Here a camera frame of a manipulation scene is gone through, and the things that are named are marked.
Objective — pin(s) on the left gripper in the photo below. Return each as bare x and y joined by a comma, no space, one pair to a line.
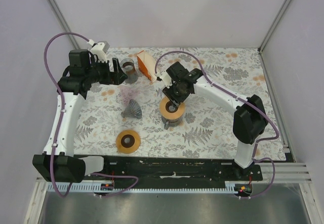
116,78

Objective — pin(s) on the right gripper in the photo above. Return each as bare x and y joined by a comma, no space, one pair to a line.
175,100

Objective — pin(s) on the glass coffee server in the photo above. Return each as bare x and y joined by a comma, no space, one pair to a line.
171,122

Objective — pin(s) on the ribbed glass dripper cone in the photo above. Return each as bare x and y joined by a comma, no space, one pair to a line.
133,110

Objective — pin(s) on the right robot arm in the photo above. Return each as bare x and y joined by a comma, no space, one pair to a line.
248,113

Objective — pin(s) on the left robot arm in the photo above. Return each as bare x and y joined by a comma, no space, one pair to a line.
57,162

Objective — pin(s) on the glass carafe brown band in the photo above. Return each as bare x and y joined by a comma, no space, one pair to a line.
128,68

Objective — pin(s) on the floral table mat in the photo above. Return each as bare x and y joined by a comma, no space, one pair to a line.
206,128

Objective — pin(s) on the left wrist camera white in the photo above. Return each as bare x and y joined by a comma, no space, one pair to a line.
99,49

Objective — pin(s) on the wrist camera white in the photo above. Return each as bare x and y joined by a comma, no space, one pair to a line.
165,77
99,49

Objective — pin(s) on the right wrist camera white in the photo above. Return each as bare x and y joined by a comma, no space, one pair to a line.
165,77

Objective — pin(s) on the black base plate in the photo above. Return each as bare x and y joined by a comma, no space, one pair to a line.
142,167

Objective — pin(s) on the aluminium frame rail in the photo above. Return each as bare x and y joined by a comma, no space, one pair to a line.
59,15

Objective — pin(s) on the white cable duct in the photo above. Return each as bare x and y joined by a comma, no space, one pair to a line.
101,188

